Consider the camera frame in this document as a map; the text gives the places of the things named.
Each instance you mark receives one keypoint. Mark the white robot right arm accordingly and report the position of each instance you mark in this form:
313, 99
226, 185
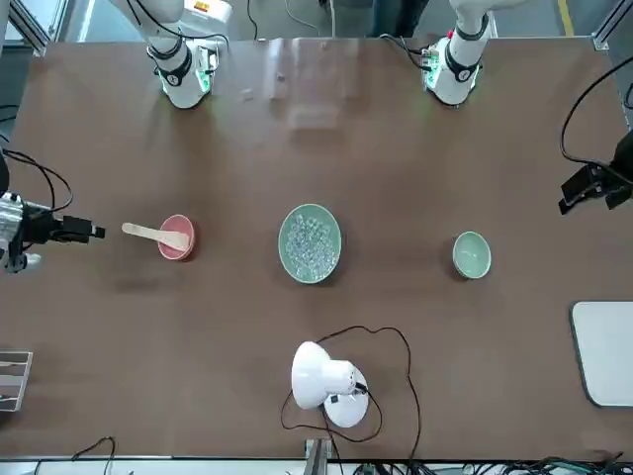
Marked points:
183, 84

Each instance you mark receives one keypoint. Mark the person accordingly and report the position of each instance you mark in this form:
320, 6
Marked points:
395, 17

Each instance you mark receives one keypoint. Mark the beige wooden spoon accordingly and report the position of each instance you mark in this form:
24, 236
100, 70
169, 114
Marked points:
148, 231

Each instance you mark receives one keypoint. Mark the large green bowl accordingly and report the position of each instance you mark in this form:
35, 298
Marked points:
309, 278

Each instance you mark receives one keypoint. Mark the aluminium camera post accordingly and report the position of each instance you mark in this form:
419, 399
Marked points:
316, 457

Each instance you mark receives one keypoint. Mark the white desk lamp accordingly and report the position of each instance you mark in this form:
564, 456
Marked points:
316, 376

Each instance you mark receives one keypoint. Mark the aluminium frame post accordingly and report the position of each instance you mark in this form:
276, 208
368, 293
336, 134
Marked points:
601, 40
37, 42

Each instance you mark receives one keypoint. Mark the small green bowl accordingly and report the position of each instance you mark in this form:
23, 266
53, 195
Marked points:
470, 255

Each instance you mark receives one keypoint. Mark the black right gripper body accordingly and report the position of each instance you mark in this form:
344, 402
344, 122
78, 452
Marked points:
42, 225

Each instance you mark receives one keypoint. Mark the white cutting board grey rim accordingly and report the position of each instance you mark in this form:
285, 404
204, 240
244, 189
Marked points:
608, 351

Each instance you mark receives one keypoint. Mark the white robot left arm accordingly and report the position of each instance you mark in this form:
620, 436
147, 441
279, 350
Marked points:
457, 74

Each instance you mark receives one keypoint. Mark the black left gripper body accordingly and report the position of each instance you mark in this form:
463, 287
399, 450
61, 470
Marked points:
624, 161

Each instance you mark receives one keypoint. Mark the pink bowl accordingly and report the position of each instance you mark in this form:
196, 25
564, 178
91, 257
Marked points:
173, 252

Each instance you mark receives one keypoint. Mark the pile of clear plastic cubes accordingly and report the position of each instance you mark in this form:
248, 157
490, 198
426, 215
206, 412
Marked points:
309, 242

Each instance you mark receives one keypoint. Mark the white box yellow label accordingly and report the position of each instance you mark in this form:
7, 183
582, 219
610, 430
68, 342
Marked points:
217, 12

